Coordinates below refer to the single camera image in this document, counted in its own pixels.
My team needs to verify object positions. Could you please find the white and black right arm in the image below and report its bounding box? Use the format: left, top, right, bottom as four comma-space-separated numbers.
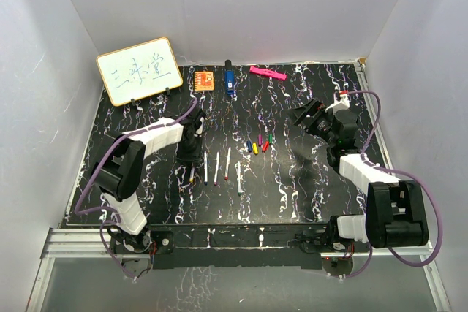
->
289, 99, 429, 251

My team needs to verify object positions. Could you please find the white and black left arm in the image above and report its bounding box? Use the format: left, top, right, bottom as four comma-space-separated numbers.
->
94, 107, 206, 253

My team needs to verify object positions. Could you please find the aluminium frame rail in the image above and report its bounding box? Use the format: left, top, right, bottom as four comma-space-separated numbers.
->
26, 229, 149, 311

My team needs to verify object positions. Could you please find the blue stapler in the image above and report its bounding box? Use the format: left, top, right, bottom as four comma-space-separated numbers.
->
224, 60, 235, 96

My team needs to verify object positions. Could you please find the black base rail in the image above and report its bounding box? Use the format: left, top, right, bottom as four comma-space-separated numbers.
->
150, 224, 332, 270

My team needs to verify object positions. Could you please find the white pen with yellow tip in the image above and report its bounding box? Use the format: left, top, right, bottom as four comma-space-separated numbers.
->
189, 167, 195, 183

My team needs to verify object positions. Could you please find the small whiteboard with yellow frame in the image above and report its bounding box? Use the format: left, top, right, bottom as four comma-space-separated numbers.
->
96, 37, 184, 107

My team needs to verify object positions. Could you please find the red pen cap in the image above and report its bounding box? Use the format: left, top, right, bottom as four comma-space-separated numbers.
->
262, 141, 270, 153

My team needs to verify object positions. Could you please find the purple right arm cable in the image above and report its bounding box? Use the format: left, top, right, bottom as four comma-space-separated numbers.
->
338, 89, 444, 279

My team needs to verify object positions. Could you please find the small orange notebook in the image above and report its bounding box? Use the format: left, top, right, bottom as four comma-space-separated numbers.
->
194, 71, 214, 92

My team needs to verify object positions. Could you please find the white pen with blue tip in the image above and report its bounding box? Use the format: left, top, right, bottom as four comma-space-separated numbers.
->
203, 151, 208, 186

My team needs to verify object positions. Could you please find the white pen with green tip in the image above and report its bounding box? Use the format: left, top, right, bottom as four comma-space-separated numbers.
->
236, 161, 242, 196

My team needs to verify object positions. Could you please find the white pen with red tip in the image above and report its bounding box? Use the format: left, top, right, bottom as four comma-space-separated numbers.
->
224, 147, 231, 180

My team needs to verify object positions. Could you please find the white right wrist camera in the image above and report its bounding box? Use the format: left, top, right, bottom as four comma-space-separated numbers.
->
325, 91, 350, 113

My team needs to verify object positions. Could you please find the white pen with purple tip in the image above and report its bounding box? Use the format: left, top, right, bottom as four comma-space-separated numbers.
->
214, 151, 220, 186

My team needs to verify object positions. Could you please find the pink plastic tool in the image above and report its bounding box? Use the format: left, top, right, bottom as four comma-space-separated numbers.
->
249, 66, 287, 80

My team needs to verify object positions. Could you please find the yellow pen cap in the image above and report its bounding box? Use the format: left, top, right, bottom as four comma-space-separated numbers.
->
252, 142, 259, 155

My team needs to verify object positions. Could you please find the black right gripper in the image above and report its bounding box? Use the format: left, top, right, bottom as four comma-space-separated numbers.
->
286, 99, 337, 146

